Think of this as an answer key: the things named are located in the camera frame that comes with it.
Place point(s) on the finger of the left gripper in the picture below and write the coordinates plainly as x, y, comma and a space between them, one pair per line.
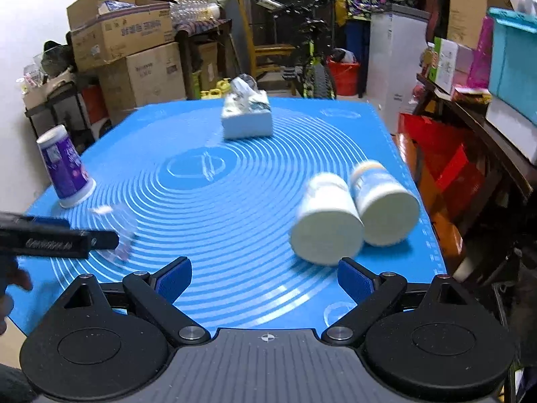
21, 221
95, 239

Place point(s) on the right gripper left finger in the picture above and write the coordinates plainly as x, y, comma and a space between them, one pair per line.
152, 297

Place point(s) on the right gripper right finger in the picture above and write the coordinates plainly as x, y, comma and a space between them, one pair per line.
375, 297

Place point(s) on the clear plastic cup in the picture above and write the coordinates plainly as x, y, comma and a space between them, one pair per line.
120, 219

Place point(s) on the purple paper cup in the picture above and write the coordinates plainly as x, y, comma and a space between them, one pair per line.
69, 177

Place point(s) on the white paper cup left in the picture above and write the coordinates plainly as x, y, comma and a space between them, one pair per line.
327, 227

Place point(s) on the white paper cup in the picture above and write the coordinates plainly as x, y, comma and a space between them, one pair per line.
387, 209
327, 227

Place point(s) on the white paper cup right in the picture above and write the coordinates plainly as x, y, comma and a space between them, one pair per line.
387, 209

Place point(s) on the black metal shelf rack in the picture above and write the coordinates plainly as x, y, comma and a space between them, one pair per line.
64, 106

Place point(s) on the blue silicone mat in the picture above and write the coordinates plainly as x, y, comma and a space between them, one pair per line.
228, 206

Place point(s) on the red shopping bag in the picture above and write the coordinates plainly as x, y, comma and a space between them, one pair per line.
450, 170

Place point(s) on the lower cardboard box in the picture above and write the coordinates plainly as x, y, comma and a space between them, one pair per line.
150, 77

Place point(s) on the white tissue box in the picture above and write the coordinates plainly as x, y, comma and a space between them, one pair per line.
246, 112

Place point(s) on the upper cardboard box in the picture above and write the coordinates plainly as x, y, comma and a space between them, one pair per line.
104, 31

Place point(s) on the red bucket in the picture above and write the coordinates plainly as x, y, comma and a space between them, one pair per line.
345, 76

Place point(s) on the black bicycle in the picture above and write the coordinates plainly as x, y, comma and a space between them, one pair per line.
307, 68

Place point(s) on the green white carton box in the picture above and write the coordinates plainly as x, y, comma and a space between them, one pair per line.
451, 64

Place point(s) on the wooden chair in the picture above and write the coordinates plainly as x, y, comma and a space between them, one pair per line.
263, 59

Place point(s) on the teal plastic storage bin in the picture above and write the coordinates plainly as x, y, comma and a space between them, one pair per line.
514, 60

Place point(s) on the tall cardboard box right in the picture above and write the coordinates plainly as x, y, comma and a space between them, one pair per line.
465, 19

